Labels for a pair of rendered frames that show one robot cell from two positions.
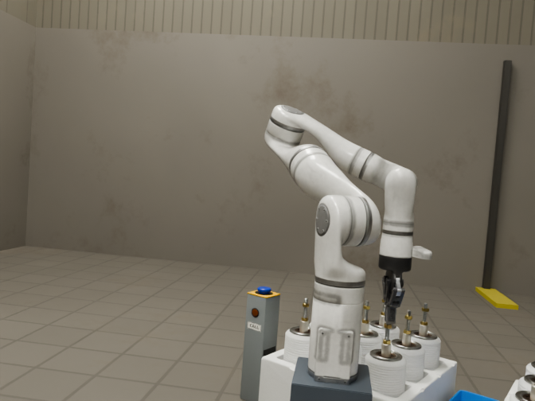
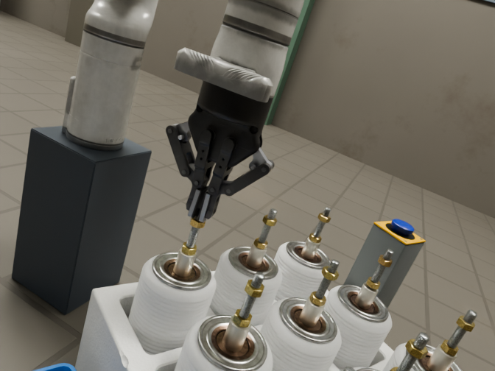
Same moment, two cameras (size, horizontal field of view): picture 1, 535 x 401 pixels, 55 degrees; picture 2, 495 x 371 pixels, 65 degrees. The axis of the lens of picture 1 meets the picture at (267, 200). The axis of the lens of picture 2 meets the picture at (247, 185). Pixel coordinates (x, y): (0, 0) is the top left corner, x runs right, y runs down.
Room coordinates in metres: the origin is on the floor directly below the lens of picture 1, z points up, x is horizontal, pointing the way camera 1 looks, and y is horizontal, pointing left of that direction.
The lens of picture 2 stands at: (1.31, -0.71, 0.54)
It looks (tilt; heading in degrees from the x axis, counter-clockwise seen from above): 20 degrees down; 100
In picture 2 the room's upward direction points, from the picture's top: 19 degrees clockwise
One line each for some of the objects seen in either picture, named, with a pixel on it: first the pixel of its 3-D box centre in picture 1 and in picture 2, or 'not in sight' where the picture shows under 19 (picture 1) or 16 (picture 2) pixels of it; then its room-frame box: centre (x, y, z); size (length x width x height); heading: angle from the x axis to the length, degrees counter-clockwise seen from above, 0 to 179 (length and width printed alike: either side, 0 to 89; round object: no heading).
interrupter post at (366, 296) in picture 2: not in sight; (366, 296); (1.43, -0.19, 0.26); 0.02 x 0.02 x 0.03
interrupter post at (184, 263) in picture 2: (386, 350); (184, 262); (1.20, -0.31, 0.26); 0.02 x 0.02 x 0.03
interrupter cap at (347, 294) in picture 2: not in sight; (362, 303); (1.43, -0.19, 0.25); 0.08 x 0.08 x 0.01
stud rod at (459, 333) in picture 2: not in sight; (457, 336); (1.53, -0.26, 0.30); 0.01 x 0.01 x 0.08
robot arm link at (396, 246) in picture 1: (404, 243); (244, 54); (1.20, -0.33, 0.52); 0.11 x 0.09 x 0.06; 90
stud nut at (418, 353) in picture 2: not in sight; (416, 348); (1.46, -0.36, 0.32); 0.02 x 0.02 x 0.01; 50
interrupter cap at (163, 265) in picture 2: (385, 355); (182, 270); (1.20, -0.31, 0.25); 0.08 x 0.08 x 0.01
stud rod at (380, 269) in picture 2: not in sight; (378, 272); (1.43, -0.19, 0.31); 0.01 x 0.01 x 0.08
